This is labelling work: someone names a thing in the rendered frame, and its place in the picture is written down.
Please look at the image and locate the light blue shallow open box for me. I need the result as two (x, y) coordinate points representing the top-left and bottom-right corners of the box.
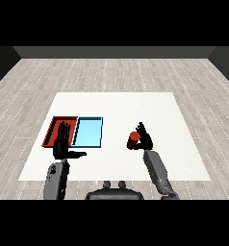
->
(70, 116), (104, 149)

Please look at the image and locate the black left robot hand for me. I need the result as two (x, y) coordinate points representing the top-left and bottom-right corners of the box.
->
(52, 120), (88, 160)

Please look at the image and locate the red shallow open box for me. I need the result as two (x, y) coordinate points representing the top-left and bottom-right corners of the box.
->
(41, 115), (79, 149)

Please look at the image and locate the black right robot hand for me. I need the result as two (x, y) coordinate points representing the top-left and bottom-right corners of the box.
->
(126, 121), (154, 152)

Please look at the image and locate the small red can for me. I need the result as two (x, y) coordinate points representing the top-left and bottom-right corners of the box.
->
(127, 131), (141, 148)

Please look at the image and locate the dark grey robot body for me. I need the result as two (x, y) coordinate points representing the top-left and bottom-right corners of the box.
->
(84, 181), (145, 201)

